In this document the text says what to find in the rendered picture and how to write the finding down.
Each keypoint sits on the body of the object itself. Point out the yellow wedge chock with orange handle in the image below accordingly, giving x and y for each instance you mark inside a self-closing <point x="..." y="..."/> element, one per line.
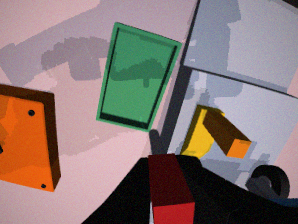
<point x="209" y="124"/>

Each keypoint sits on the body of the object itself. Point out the green tray floor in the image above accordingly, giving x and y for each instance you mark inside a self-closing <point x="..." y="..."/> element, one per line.
<point x="135" y="75"/>

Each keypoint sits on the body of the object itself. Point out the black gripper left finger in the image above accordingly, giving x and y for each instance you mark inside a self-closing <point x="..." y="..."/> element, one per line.
<point x="130" y="201"/>

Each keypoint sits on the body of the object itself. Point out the green tray rim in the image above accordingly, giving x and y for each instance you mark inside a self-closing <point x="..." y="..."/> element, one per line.
<point x="129" y="123"/>

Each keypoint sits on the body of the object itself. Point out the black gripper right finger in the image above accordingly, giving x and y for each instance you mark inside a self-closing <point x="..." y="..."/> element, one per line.
<point x="217" y="201"/>

